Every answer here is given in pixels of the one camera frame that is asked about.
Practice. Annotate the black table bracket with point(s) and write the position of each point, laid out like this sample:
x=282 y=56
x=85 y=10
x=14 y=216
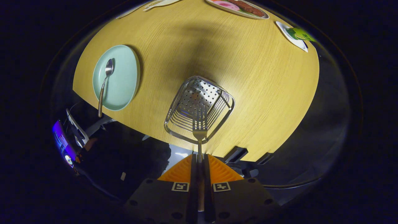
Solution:
x=236 y=154
x=265 y=158

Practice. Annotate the green label drink bottle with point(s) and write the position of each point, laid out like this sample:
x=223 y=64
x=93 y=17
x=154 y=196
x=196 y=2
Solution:
x=300 y=34

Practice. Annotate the mint green plate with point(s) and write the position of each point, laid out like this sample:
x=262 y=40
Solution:
x=124 y=81

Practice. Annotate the pink ham slice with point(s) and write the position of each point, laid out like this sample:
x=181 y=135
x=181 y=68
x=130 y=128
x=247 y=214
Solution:
x=227 y=5

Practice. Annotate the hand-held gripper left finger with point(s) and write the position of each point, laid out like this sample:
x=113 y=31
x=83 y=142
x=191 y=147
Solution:
x=194 y=174

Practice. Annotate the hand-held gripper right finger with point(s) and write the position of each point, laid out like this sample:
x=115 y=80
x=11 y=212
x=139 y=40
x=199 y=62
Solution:
x=207 y=174

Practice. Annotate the brown meat pieces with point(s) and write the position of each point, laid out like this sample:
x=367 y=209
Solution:
x=248 y=7

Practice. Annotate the white square coaster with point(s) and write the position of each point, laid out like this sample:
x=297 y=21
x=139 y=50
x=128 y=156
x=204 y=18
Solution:
x=284 y=29

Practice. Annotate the white divided dish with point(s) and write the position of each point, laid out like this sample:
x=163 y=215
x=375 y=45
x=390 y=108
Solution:
x=158 y=3

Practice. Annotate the white food plate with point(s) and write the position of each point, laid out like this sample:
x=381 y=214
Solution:
x=217 y=6

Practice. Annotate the perforated metal drain tray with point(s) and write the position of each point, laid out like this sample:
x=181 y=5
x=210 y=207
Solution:
x=199 y=93

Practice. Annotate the purple lit screen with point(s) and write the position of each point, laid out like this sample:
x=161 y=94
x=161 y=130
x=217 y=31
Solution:
x=62 y=143

